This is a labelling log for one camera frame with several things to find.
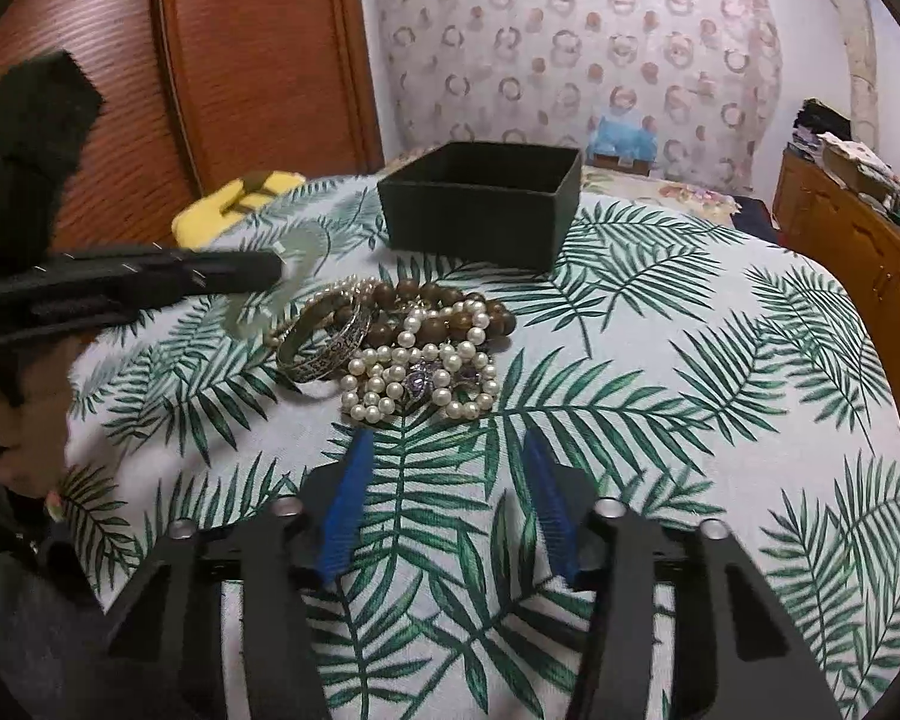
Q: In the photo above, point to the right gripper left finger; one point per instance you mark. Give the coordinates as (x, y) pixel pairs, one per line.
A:
(298, 542)

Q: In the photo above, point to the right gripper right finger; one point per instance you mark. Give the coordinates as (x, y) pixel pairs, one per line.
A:
(599, 544)

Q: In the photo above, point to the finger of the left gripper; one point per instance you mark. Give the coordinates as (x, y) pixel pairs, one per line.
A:
(113, 288)

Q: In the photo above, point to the silver engraved bangle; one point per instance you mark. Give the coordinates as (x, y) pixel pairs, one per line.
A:
(326, 334)

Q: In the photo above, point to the blue crystal hair clip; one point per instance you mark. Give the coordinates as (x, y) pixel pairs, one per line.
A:
(425, 376)

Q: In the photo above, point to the black open jewelry box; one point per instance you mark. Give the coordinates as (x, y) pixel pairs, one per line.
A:
(508, 204)

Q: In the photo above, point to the person's left hand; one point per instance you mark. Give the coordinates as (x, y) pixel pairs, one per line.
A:
(35, 395)

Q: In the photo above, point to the palm leaf print cloth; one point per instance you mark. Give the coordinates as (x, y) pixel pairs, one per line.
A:
(686, 368)

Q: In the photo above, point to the wooden louvered wardrobe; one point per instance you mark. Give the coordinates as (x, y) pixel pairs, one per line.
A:
(198, 92)

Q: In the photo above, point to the floral bed blanket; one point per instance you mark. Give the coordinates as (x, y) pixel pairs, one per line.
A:
(737, 213)

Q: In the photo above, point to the cardboard box under bag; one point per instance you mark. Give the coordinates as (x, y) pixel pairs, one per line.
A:
(621, 164)

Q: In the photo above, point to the wooden sideboard cabinet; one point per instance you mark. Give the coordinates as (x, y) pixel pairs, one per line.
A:
(831, 225)

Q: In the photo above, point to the blue bag on box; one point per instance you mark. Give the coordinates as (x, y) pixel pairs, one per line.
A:
(618, 140)

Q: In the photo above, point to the stack of folded clothes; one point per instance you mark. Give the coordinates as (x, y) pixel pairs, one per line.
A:
(814, 126)

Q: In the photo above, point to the circle pattern lace curtain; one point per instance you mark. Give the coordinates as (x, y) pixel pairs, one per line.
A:
(699, 79)

